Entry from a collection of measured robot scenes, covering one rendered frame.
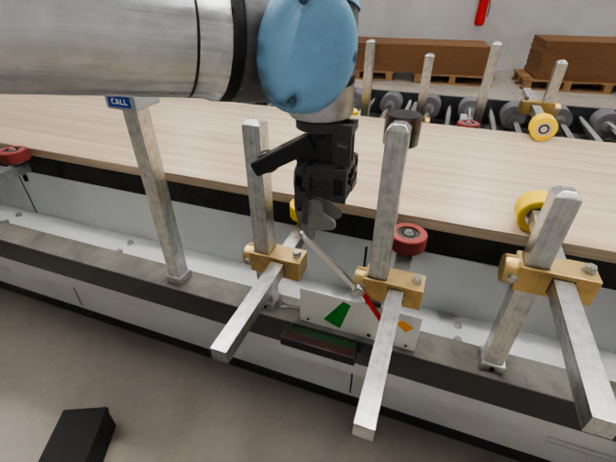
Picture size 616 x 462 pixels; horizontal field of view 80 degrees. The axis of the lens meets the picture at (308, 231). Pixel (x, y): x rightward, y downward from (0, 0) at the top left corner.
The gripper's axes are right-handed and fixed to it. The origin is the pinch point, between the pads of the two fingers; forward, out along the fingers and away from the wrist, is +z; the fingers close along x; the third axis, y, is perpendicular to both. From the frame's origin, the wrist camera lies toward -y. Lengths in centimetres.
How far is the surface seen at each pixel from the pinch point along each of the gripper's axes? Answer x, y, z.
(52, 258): 3, -81, 30
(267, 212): 6.7, -11.2, 2.3
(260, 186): 6.0, -11.7, -3.7
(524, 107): 114, 47, 6
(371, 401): -18.6, 16.3, 13.5
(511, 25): 732, 98, 30
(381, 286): 5.3, 13.2, 13.5
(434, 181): 47, 19, 10
